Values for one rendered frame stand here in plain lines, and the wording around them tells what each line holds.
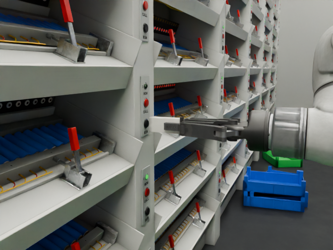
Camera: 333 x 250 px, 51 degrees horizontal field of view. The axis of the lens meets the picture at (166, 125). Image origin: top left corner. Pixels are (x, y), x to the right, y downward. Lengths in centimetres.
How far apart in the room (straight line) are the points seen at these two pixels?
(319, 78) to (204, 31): 74
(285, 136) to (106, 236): 41
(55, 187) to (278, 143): 36
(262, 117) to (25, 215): 40
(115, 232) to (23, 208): 30
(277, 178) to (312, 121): 146
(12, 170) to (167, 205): 54
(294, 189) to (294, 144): 127
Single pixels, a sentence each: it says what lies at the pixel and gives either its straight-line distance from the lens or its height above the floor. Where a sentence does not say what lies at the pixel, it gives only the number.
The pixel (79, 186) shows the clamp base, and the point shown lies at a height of 53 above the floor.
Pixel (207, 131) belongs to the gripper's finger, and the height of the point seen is 60.
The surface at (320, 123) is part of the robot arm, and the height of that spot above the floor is 62.
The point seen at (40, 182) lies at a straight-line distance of 54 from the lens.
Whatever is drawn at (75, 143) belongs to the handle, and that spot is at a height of 60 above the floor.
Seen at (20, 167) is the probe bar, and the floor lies 57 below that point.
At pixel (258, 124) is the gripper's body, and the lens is 62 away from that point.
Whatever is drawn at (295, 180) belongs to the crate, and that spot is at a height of 10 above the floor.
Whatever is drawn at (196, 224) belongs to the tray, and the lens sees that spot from 129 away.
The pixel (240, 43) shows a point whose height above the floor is 85.
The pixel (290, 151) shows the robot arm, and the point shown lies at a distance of 62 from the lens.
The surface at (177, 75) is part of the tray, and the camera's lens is 91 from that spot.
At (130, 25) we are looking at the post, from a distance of 67.
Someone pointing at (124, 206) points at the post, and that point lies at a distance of 73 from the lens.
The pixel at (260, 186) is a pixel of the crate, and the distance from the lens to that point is 187.
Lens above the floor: 71
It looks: 9 degrees down
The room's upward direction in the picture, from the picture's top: straight up
